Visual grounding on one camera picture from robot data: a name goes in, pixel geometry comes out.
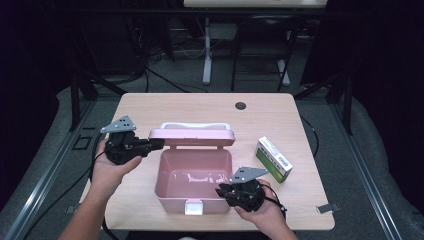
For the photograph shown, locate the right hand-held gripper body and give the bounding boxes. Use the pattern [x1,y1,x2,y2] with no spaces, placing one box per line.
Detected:
[219,166,270,213]

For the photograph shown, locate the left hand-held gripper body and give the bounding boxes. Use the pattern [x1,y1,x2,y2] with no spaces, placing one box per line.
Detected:
[99,115,149,166]

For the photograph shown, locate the pink storage box white handle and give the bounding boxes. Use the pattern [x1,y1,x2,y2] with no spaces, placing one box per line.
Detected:
[148,121,236,216]

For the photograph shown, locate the white and green medicine box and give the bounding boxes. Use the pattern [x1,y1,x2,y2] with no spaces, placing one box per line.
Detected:
[255,135,294,184]

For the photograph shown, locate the person's right hand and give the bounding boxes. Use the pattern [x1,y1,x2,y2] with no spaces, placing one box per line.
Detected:
[234,179,287,231]

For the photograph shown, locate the person's left hand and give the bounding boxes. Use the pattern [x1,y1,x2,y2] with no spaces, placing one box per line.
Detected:
[90,139,143,201]

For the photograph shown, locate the black metal stand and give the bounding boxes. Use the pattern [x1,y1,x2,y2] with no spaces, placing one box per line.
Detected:
[68,64,128,133]
[293,70,354,136]

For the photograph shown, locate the white desk leg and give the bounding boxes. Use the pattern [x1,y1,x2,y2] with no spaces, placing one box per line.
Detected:
[277,59,291,87]
[202,17,214,86]

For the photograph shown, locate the black chair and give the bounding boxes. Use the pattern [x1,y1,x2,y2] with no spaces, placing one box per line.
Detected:
[230,14,302,93]

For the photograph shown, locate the white desk top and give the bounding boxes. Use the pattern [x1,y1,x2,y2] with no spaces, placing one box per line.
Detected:
[183,0,327,9]

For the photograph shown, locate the right hand-held gripper black cable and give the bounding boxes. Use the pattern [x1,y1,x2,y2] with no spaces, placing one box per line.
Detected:
[259,183,288,221]

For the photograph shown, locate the hand-held gripper black cable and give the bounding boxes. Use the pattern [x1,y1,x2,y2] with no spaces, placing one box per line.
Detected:
[23,132,119,240]
[259,183,288,221]

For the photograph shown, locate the black floor cable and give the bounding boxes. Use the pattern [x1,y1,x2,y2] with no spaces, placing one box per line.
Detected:
[143,65,210,94]

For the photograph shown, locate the left hand-held gripper black cable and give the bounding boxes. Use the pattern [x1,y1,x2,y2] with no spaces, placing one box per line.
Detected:
[23,132,119,240]

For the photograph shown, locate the grey floor rail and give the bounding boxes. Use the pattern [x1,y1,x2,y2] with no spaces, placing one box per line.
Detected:
[328,99,405,240]
[2,99,98,240]

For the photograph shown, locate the thin black cable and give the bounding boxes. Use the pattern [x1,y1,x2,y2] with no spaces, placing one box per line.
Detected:
[299,114,320,158]

